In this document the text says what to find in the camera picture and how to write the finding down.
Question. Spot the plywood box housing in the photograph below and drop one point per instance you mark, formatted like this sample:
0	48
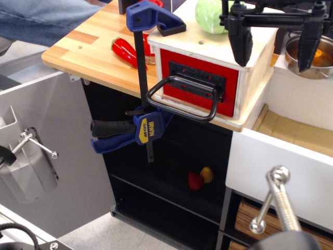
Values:
216	48

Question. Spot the blue jeans leg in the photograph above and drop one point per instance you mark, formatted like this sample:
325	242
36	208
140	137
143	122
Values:
43	22

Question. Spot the yellow toy fruit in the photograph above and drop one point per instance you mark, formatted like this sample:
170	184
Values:
207	174

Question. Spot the black cabinet shelf unit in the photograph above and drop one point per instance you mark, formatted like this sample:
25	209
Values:
156	194

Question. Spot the grey cabinet door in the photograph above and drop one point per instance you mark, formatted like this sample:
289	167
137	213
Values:
58	183

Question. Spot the red toy strawberry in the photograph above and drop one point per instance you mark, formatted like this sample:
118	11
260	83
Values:
195	181

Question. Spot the black metal drawer handle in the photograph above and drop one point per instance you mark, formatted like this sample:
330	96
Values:
183	79

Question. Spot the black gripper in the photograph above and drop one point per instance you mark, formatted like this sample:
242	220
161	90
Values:
312	17

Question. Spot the black object top edge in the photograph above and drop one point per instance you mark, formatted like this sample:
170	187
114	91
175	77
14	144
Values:
124	4

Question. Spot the blue Irwin bar clamp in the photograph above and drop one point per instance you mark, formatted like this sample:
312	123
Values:
148	123

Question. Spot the steel clamp screw right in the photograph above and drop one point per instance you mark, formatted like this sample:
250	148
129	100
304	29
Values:
277	178

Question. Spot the white toy sink unit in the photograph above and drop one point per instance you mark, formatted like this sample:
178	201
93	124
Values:
290	126

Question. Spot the red toy pepper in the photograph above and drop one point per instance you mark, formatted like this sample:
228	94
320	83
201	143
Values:
124	50

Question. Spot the green toy cabbage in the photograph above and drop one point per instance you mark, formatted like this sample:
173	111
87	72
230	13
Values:
207	15

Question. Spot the orange toy in pot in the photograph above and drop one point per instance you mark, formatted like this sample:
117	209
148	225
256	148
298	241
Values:
318	54

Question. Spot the red front wooden drawer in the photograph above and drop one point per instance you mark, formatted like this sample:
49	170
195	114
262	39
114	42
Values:
226	106

